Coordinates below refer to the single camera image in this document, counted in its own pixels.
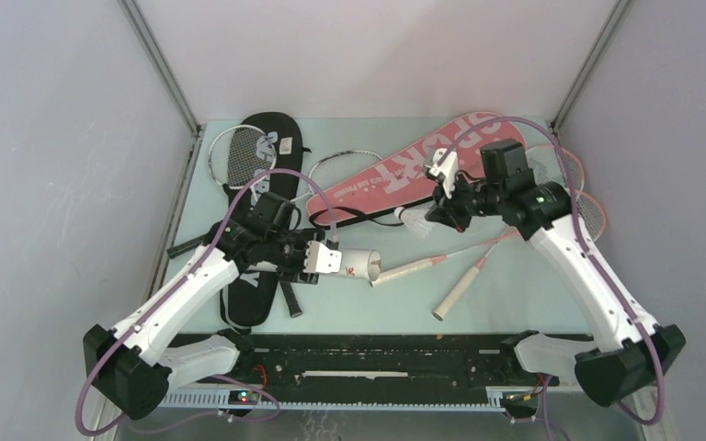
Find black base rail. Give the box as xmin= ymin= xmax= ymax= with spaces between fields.
xmin=194 ymin=331 xmax=598 ymax=409

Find white racket under pink bag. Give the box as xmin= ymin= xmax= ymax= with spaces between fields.
xmin=167 ymin=150 xmax=383 ymax=259

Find black racket bag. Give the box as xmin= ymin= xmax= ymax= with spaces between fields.
xmin=215 ymin=112 xmax=305 ymax=334

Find shuttlecock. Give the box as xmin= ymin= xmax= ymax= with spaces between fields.
xmin=394 ymin=207 xmax=433 ymax=239

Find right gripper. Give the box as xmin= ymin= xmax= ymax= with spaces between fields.
xmin=426 ymin=169 xmax=504 ymax=233

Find pink sport racket bag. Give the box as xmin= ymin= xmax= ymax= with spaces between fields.
xmin=305 ymin=111 xmax=526 ymax=229

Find white shuttlecock tube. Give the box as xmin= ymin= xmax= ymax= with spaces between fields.
xmin=337 ymin=249 xmax=381 ymax=282

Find aluminium frame post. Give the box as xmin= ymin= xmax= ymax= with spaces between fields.
xmin=552 ymin=0 xmax=635 ymax=134
xmin=119 ymin=0 xmax=203 ymax=293

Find left aluminium frame post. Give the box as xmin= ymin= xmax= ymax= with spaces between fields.
xmin=119 ymin=0 xmax=203 ymax=293

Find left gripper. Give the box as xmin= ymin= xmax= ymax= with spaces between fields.
xmin=265 ymin=228 xmax=325 ymax=283

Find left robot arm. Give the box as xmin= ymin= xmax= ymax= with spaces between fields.
xmin=83 ymin=192 xmax=343 ymax=420

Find right aluminium frame post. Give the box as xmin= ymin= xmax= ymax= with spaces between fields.
xmin=552 ymin=0 xmax=635 ymax=134

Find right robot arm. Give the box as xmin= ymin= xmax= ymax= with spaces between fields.
xmin=425 ymin=139 xmax=686 ymax=407

